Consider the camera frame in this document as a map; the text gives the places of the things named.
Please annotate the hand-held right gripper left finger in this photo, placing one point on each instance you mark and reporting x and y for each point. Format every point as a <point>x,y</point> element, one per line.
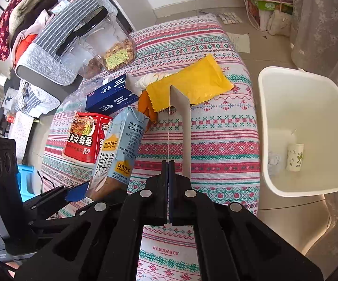
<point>158,199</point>

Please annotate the beige cloth bag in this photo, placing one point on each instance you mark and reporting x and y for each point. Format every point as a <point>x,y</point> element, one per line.
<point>280,25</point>

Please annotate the grey cardboard piece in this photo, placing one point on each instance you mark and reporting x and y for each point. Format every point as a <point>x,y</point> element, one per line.
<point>181,123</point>

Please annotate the white paper cup green print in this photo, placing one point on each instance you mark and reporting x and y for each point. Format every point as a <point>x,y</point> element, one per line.
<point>294,158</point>

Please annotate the green and red cardboard box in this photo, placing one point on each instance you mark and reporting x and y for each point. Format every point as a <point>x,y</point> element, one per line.
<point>262,11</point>

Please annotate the lace curtain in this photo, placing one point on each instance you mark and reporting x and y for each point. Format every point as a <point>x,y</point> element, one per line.
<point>324,29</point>

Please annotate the white plastic bin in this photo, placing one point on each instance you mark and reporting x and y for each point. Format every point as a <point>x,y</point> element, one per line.
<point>300,114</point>

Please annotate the white paper sheet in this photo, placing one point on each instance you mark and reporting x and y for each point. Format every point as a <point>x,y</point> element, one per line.
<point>239,42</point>

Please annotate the dark brown blanket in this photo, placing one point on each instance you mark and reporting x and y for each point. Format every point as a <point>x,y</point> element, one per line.
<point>31,25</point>

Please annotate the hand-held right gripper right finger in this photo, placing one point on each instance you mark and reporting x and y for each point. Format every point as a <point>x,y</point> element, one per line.
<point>172,199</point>

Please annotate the patterned tablecloth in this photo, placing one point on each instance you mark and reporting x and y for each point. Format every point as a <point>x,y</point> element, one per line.
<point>215,140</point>

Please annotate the clear jar yellow label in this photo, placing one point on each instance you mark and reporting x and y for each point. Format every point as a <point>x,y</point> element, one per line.
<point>117,49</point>

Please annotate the striped grey quilt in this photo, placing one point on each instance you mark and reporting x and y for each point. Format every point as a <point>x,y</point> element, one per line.
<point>55,44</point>

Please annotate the orange cloth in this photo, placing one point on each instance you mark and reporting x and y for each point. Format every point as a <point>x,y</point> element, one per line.
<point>25,48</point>

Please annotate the dark grey sofa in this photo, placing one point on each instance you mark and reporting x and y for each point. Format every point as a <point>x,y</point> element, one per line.
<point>50,89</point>

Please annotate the clear jar brown nuts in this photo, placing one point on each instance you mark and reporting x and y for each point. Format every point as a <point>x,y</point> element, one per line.
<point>81,61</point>

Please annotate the red instant noodle cup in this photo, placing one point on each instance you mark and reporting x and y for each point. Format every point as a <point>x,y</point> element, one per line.
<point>81,140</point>

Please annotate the yellow snack packet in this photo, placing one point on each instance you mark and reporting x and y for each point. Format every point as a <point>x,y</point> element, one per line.
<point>192,82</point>

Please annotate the printed quilt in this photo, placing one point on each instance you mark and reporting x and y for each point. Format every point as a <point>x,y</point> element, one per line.
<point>25,98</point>

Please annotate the light blue milk carton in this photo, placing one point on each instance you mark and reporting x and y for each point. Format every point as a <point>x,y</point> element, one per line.
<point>122,149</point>

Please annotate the light blue packet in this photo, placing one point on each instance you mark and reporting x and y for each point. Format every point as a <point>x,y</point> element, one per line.
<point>60,6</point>

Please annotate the pile of folded blankets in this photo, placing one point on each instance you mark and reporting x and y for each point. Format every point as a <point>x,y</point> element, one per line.
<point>6,32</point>

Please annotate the blue carton box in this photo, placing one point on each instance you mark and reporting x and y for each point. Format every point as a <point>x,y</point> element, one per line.
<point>107,96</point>

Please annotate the sticker sheet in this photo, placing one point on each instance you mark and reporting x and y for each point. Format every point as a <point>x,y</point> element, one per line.
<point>229,18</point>

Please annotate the crumpled clear plastic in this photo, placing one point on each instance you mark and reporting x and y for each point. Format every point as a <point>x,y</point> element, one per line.
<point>275,162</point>

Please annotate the blue plastic stool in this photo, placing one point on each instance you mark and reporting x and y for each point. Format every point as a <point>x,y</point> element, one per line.
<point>25,181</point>

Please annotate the pink cloth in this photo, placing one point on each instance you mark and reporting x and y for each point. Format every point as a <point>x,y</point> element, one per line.
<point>40,20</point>

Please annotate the white tissue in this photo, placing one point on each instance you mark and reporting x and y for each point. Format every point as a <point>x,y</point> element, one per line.
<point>150,79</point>

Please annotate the beige fleece blanket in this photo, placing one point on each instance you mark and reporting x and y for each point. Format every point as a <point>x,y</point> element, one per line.
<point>31,4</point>

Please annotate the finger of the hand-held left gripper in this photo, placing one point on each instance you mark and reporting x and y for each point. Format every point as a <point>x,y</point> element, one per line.
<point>49,224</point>
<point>78,192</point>

